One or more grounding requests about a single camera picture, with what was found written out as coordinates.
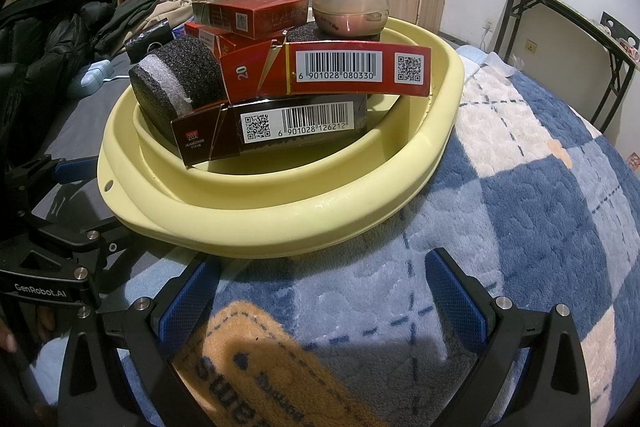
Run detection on long red carton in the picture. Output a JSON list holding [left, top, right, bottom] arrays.
[[219, 40, 433, 104]]

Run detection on red box with silver end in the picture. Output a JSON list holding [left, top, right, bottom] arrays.
[[192, 0, 310, 40]]

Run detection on light blue charger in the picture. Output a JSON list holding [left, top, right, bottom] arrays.
[[69, 59, 114, 101]]

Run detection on beige ceramic pot with lid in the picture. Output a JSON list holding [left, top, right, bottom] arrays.
[[312, 0, 391, 39]]

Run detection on black pouch with key ring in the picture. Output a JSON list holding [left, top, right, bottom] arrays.
[[124, 19, 174, 64]]

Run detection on plain dark foam cylinder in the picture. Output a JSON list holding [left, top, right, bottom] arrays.
[[284, 22, 332, 44]]

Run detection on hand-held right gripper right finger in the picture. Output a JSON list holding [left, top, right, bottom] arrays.
[[425, 248, 593, 427]]

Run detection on beige clothing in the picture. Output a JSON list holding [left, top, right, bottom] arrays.
[[149, 0, 207, 28]]

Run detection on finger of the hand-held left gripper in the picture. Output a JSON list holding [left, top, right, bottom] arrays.
[[30, 215, 132, 269], [0, 154, 97, 233]]

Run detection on black plastic crate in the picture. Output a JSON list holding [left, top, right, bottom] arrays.
[[599, 11, 640, 58]]

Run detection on person's left hand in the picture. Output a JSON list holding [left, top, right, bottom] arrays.
[[0, 304, 58, 355]]

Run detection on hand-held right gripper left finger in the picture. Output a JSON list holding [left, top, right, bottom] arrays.
[[59, 257, 221, 427]]

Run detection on pink items on table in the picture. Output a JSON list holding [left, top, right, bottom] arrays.
[[616, 34, 640, 58]]

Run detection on blue plaid fleece blanket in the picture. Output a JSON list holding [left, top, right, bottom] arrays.
[[30, 42, 640, 427]]

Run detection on dark foam cylinder white band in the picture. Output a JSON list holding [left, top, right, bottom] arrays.
[[128, 37, 229, 126]]

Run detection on dark green jacket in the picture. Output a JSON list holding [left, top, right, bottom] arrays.
[[92, 0, 167, 54]]

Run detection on black jacket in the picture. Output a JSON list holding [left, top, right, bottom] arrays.
[[0, 0, 122, 158]]

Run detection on small red box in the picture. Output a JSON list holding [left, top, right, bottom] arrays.
[[183, 20, 237, 56]]

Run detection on dark red box gold print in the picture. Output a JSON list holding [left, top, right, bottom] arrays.
[[170, 94, 372, 168]]

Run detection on yellow plastic basin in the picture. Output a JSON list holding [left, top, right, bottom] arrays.
[[97, 16, 466, 261]]

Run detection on black folding table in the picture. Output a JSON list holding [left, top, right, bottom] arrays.
[[493, 0, 640, 134]]

